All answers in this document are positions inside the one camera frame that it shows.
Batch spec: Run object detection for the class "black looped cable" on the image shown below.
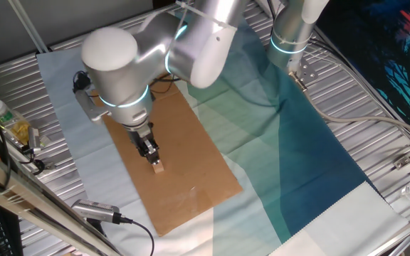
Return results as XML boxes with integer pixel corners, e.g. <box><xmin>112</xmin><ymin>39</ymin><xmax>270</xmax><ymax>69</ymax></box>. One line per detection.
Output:
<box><xmin>19</xmin><ymin>145</ymin><xmax>46</xmax><ymax>176</ymax></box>

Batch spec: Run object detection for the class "silver depth camera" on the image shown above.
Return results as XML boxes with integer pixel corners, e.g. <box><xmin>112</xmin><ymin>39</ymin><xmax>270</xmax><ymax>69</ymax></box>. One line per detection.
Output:
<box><xmin>28</xmin><ymin>126</ymin><xmax>43</xmax><ymax>153</ymax></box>
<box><xmin>70</xmin><ymin>198</ymin><xmax>122</xmax><ymax>225</ymax></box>

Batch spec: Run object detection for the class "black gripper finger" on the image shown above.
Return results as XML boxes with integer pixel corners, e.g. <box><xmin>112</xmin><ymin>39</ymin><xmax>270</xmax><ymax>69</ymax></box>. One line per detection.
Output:
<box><xmin>147</xmin><ymin>139</ymin><xmax>162</xmax><ymax>165</ymax></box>
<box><xmin>136</xmin><ymin>142</ymin><xmax>149</xmax><ymax>159</ymax></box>

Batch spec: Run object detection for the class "white pole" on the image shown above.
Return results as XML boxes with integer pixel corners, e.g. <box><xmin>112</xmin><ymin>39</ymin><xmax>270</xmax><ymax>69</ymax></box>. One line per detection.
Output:
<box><xmin>7</xmin><ymin>0</ymin><xmax>49</xmax><ymax>54</ymax></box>

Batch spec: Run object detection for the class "brown cardboard sheet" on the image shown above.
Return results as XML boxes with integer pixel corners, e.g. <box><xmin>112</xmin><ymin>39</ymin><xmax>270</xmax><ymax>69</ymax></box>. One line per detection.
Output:
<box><xmin>90</xmin><ymin>73</ymin><xmax>244</xmax><ymax>238</ymax></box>

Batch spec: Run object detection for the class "clear bottle of yellow liquid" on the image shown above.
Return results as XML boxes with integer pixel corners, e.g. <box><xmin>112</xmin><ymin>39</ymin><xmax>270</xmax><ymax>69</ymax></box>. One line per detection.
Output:
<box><xmin>0</xmin><ymin>99</ymin><xmax>31</xmax><ymax>146</ymax></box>

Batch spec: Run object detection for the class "black depth camera cable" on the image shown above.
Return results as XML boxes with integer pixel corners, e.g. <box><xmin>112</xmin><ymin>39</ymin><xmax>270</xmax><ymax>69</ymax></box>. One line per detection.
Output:
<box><xmin>114</xmin><ymin>213</ymin><xmax>155</xmax><ymax>256</ymax></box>

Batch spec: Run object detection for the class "thick grey base cable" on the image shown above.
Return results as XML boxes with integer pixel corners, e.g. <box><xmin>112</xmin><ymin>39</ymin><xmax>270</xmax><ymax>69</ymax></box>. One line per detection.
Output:
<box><xmin>295</xmin><ymin>80</ymin><xmax>410</xmax><ymax>142</ymax></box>

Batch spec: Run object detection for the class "small metal bracket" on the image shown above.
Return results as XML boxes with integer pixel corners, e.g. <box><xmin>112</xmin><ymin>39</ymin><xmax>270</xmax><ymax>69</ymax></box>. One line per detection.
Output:
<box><xmin>392</xmin><ymin>155</ymin><xmax>410</xmax><ymax>171</ymax></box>

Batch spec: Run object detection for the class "small wooden block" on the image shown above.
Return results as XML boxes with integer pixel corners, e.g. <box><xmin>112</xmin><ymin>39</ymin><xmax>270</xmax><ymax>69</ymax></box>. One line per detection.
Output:
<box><xmin>151</xmin><ymin>160</ymin><xmax>165</xmax><ymax>175</ymax></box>

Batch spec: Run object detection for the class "blue green patterned tablecloth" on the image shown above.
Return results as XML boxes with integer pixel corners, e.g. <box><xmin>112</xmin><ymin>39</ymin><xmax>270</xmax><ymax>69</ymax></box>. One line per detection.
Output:
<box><xmin>36</xmin><ymin>10</ymin><xmax>409</xmax><ymax>256</ymax></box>

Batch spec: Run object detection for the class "colourful tropical poster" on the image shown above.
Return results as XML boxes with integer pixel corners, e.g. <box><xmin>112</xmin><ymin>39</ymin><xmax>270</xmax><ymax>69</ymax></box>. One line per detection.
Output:
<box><xmin>315</xmin><ymin>0</ymin><xmax>410</xmax><ymax>125</ymax></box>

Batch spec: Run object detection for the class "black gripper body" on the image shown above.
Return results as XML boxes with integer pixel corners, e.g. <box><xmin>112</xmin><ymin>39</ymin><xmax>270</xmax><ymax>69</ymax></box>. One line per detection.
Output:
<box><xmin>129</xmin><ymin>128</ymin><xmax>156</xmax><ymax>149</ymax></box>

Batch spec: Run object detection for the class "aluminium frame beam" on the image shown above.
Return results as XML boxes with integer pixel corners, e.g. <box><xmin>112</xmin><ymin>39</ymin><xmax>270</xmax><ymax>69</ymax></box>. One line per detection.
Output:
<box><xmin>0</xmin><ymin>140</ymin><xmax>124</xmax><ymax>256</ymax></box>

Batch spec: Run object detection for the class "black camera stand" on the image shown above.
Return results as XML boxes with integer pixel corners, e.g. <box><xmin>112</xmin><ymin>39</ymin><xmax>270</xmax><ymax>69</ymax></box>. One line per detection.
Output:
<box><xmin>83</xmin><ymin>217</ymin><xmax>108</xmax><ymax>238</ymax></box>

